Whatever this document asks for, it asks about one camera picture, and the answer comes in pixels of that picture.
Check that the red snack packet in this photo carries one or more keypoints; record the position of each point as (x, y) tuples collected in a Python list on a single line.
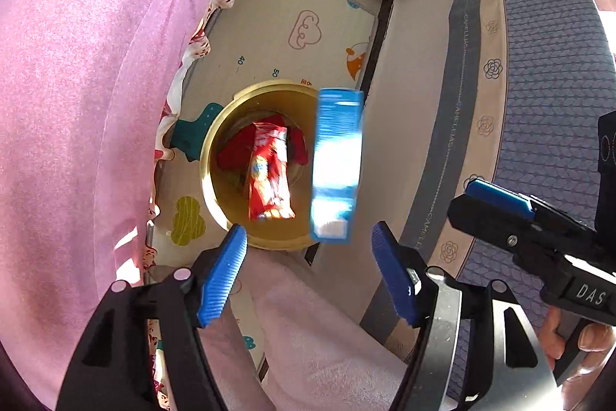
[(269, 170)]

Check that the pink bedsheet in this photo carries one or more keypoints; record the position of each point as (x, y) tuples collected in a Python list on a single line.
[(96, 103)]

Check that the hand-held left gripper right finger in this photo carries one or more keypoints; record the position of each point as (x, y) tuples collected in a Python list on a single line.
[(392, 276)]

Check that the person's right hand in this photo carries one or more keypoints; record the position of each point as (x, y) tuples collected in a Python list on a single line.
[(553, 334)]

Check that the red cloth bag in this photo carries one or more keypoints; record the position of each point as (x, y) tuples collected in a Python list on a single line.
[(231, 156)]

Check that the pale pink fleece cloth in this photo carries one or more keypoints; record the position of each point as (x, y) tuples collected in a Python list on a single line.
[(308, 343)]

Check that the gold round bin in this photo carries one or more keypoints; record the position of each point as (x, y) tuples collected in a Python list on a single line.
[(226, 199)]

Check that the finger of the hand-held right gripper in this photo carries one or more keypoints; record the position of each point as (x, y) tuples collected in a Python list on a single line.
[(500, 195)]

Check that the blue white carton box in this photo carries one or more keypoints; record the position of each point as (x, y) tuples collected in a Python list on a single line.
[(337, 151)]

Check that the blue grey quilted mattress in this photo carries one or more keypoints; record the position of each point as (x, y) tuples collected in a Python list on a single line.
[(539, 54)]

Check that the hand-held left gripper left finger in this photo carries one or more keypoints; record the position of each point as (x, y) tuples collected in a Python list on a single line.
[(224, 276)]

